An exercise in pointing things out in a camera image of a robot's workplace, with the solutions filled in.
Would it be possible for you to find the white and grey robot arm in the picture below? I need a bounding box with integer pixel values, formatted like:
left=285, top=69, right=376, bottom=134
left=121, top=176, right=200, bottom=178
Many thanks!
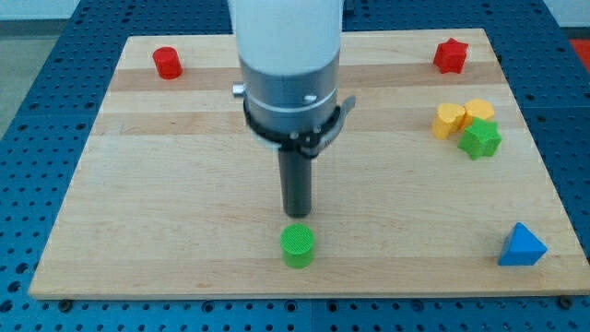
left=228, top=0, right=344, bottom=134

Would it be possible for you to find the red star block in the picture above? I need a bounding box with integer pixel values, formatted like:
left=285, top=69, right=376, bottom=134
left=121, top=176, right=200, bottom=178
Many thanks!
left=433, top=38, right=468, bottom=74

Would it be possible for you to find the green star block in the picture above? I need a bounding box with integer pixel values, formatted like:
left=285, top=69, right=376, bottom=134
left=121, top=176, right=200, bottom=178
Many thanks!
left=458, top=117, right=502, bottom=160

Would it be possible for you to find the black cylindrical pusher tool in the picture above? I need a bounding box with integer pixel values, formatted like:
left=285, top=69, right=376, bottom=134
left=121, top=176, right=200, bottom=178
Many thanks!
left=278, top=150, right=312, bottom=218

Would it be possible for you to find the green cylinder block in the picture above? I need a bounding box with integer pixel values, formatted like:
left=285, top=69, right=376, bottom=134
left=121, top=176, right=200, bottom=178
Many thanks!
left=279, top=223, right=315, bottom=268

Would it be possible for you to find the wooden board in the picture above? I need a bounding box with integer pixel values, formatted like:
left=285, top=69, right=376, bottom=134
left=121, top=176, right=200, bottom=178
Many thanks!
left=29, top=29, right=589, bottom=300

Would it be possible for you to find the yellow heart block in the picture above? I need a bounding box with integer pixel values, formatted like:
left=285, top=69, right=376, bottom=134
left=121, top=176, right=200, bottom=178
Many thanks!
left=431, top=103, right=466, bottom=140

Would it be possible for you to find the red cylinder block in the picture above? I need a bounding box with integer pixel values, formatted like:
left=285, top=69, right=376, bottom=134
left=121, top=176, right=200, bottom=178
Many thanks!
left=152, top=46, right=183, bottom=79

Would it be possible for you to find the yellow hexagon block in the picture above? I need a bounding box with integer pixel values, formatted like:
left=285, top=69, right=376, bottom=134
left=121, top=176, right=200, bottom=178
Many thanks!
left=461, top=99, right=495, bottom=129

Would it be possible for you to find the blue triangle block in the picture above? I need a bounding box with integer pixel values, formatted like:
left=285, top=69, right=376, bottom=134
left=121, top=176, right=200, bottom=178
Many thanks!
left=498, top=222, right=548, bottom=267

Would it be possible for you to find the black clamp ring with lever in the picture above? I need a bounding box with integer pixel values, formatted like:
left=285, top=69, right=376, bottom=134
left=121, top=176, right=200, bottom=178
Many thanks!
left=242, top=95, right=357, bottom=160

